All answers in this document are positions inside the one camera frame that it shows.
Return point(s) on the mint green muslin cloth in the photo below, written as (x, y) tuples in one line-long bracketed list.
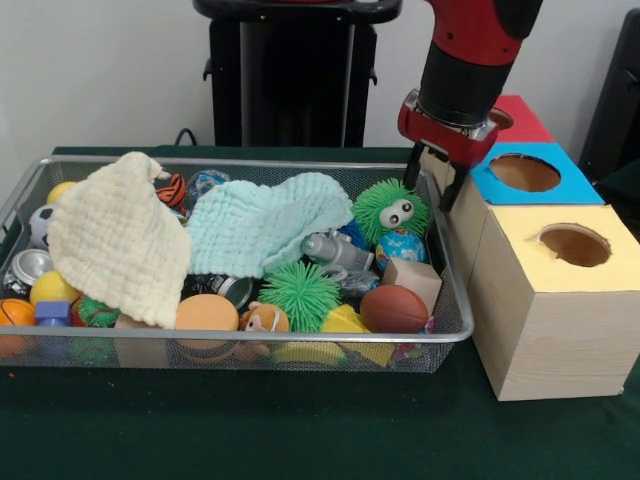
[(260, 225)]

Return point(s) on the blue globe ball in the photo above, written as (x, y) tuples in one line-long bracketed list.
[(400, 252)]

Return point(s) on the cream muslin cloth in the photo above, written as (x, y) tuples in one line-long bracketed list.
[(115, 240)]

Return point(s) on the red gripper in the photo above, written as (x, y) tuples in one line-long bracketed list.
[(445, 140)]

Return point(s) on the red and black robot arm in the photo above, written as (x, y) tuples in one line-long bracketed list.
[(470, 60)]

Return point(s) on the blue spiky ball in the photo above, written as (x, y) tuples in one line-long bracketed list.
[(352, 237)]

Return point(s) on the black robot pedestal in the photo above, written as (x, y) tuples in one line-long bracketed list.
[(290, 80)]

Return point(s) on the brown toy football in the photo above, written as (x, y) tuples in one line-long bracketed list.
[(395, 310)]

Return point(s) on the dark green side table cloth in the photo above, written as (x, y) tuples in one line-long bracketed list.
[(625, 192)]

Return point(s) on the plain green spiky ball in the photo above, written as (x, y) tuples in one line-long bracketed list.
[(300, 295)]

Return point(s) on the green spiky ball with eyes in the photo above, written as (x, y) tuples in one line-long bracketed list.
[(373, 215)]

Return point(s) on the plain wooden block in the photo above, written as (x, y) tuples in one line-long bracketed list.
[(415, 278)]

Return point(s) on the dark green tablecloth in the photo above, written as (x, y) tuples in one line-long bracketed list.
[(300, 430)]

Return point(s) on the wooden box with three holes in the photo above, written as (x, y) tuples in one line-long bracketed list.
[(560, 340)]

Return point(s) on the clear mesh bin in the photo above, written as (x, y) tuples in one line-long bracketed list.
[(447, 300)]

